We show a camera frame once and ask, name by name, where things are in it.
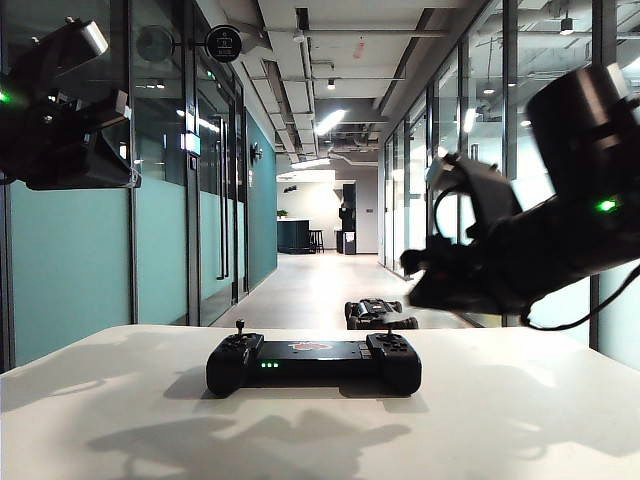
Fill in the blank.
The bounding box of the long black door handle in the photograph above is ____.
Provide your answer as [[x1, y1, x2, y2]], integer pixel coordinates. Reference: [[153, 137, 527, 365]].
[[214, 115, 230, 280]]

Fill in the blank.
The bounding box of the black robot car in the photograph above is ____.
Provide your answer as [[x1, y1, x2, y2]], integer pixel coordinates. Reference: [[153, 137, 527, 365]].
[[343, 298, 419, 330]]

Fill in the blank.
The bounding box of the dark kitchen counter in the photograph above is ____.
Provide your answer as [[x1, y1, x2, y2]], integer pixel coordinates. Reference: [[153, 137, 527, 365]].
[[277, 219, 311, 255]]

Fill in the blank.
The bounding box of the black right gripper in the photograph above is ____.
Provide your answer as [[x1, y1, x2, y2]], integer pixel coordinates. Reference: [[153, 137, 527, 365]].
[[401, 234, 506, 315]]

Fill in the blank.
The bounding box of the bright ceiling strip light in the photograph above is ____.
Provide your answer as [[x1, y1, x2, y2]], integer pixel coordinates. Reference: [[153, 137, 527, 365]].
[[314, 110, 347, 136]]

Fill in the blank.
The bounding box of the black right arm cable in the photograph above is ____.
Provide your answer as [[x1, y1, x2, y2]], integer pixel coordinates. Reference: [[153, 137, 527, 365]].
[[519, 259, 640, 332]]

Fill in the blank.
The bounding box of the round black hanging sign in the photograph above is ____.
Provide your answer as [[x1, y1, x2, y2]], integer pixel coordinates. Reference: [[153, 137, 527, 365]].
[[205, 24, 244, 64]]

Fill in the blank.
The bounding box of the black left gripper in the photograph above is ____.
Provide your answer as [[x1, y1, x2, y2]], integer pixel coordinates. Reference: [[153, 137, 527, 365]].
[[9, 85, 145, 192]]

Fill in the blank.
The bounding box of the black remote control with sticker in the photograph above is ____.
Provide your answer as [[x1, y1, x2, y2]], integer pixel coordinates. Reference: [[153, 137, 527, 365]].
[[205, 319, 423, 399]]

